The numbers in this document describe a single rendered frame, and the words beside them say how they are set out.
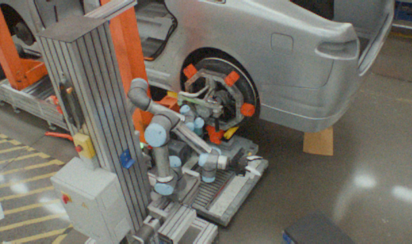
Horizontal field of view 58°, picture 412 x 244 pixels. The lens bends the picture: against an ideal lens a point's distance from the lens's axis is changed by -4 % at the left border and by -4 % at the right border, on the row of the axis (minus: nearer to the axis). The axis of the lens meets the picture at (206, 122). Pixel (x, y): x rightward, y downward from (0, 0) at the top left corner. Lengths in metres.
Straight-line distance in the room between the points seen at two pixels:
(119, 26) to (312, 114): 1.56
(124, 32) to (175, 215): 1.33
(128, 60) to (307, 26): 1.32
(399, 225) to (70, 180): 2.65
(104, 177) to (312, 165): 2.30
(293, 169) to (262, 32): 1.57
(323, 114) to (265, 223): 1.08
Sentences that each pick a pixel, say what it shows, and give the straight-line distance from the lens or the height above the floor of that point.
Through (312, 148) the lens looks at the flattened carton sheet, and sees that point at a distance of 4.07.
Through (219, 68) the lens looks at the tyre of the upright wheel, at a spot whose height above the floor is 1.14.
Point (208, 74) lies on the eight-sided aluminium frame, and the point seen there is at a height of 1.12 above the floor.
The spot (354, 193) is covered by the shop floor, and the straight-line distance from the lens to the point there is 3.74.
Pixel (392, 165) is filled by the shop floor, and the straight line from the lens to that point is 4.11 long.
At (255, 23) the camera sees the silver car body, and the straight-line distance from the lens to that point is 2.80.
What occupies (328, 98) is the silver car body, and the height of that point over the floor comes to 1.10.
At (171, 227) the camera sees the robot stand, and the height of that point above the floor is 0.74.
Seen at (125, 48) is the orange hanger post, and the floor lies 1.47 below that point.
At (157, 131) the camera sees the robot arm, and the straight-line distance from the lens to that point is 2.05.
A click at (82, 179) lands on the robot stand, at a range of 2.23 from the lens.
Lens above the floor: 2.73
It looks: 38 degrees down
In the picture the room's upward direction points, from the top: 6 degrees counter-clockwise
